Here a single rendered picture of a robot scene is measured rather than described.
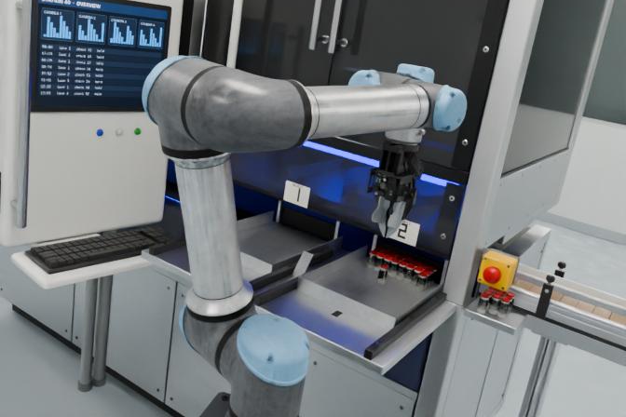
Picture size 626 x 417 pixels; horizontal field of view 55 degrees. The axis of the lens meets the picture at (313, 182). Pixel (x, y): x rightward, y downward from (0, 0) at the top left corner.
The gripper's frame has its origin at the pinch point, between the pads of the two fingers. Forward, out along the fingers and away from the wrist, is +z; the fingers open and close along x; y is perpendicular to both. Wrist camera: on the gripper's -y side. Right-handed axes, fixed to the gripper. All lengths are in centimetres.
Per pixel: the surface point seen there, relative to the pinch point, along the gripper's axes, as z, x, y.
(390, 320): 18.8, 5.2, 1.3
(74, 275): 29, -69, 26
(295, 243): 20.6, -37.2, -23.7
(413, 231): 6.1, -3.6, -24.5
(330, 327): 21.4, -4.5, 10.0
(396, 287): 20.8, -3.6, -21.1
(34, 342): 108, -161, -26
